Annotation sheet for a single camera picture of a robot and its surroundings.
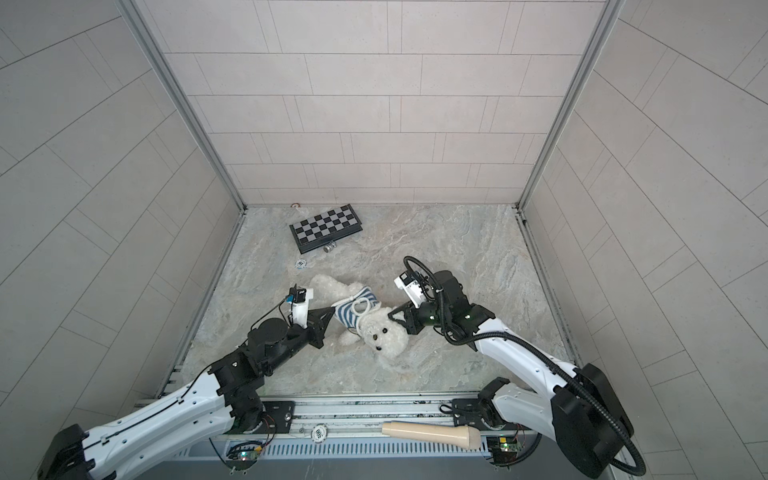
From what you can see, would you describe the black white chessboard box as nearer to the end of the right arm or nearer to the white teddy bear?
the white teddy bear

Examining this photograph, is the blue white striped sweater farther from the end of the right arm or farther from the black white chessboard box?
the black white chessboard box

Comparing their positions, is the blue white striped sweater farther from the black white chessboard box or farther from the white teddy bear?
the black white chessboard box

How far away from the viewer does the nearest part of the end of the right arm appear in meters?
0.60

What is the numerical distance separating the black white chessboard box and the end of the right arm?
47 centimetres

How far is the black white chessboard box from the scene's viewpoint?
104cm
